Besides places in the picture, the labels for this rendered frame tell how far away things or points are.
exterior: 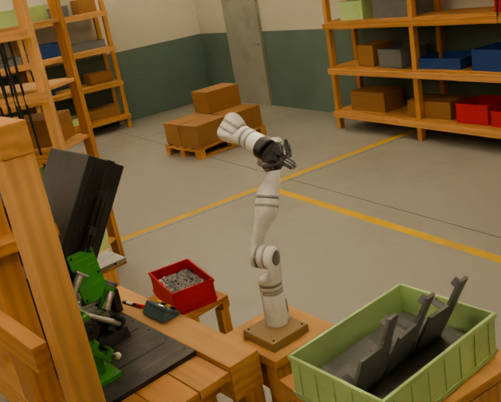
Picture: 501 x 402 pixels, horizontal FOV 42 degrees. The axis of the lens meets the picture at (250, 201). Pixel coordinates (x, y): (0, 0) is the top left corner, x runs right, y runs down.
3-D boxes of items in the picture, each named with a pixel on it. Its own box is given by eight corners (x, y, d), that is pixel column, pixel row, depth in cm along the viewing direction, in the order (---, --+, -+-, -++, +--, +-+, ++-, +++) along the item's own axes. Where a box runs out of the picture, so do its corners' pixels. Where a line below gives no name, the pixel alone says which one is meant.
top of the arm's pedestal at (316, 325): (282, 309, 283) (281, 301, 281) (336, 333, 258) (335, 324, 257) (225, 343, 265) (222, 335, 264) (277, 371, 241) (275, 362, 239)
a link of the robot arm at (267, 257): (280, 242, 250) (287, 281, 255) (259, 240, 255) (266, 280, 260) (269, 251, 243) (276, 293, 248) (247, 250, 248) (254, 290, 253)
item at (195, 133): (231, 131, 986) (222, 82, 962) (266, 134, 927) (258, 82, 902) (167, 154, 917) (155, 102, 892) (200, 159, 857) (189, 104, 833)
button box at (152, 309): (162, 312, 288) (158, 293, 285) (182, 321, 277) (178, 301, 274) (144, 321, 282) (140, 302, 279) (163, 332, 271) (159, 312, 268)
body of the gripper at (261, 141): (246, 149, 213) (266, 161, 207) (263, 130, 214) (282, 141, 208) (257, 161, 219) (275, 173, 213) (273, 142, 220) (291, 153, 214)
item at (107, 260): (108, 255, 297) (107, 250, 296) (127, 263, 286) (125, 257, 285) (29, 291, 274) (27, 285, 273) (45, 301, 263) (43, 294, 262)
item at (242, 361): (79, 287, 356) (72, 262, 351) (264, 383, 245) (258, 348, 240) (55, 298, 347) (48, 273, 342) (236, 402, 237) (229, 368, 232)
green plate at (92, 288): (102, 293, 273) (84, 247, 270) (110, 293, 266) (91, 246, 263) (77, 305, 266) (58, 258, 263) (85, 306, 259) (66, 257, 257)
